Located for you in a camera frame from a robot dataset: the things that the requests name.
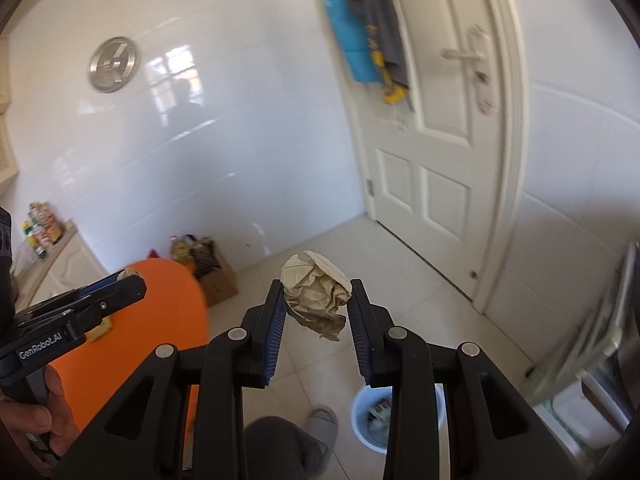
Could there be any yellow-green packet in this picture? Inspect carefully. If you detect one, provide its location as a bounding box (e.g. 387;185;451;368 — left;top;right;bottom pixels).
87;317;113;343

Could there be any white panelled door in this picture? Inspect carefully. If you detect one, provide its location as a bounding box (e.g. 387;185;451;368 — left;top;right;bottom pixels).
320;0;531;316

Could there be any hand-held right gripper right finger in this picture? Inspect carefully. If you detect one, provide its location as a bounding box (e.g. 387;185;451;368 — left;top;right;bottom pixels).
347;278;593;480

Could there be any cardboard box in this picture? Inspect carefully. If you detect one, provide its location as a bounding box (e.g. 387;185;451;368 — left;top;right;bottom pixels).
197;242;240;308

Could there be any folded grey metal rack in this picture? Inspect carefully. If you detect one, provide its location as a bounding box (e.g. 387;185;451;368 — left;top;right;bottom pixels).
522;242;640;411

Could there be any round metal wall cover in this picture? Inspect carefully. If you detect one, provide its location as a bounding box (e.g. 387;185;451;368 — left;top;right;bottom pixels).
87;36;142;94

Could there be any clear condiment bottle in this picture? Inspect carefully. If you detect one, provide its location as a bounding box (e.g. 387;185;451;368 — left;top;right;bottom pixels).
29;202;51;241

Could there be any blue apron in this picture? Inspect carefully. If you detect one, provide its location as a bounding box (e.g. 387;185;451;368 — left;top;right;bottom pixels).
317;0;381;83

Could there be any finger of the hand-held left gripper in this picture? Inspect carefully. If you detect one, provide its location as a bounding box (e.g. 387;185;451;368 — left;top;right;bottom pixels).
75;271;126;298
75;275;147;318

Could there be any person's grey trouser leg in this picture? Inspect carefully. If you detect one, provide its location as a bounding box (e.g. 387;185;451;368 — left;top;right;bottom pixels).
244;416;331;480

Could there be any grey apron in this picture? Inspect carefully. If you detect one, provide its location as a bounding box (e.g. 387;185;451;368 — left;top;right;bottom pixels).
342;0;416;111

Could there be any person's left hand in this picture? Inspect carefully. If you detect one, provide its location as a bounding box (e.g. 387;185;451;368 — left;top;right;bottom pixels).
0;366;81;456

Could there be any person's grey slipper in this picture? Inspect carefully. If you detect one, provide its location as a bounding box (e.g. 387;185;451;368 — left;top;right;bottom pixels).
306;406;339;453

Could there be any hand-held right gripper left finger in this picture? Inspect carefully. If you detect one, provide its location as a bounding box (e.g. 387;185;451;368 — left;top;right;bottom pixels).
52;280;288;480

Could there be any white plastic container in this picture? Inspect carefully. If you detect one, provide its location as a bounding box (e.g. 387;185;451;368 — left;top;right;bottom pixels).
550;367;632;451

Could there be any beige paper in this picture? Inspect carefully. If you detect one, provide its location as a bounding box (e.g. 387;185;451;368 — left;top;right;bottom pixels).
280;250;353;343

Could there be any white base cabinet with counter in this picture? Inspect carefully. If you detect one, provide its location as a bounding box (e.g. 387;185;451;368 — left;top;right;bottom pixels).
10;219;108;311

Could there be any white door handle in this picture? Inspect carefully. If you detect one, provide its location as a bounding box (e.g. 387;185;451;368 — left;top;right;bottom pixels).
440;25;498;116

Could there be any light blue trash bin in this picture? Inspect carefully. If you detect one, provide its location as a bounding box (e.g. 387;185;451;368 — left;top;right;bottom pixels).
350;384;446;455

